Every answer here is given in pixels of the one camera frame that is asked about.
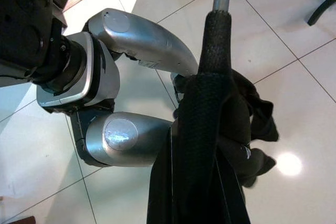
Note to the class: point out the black clothes rack frame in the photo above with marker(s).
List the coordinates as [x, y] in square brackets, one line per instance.
[321, 8]

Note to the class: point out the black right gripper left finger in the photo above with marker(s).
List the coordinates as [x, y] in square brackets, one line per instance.
[165, 195]

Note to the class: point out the black knit garment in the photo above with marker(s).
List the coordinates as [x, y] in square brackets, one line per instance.
[210, 103]

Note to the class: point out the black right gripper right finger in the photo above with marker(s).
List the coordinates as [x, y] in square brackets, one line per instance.
[231, 203]

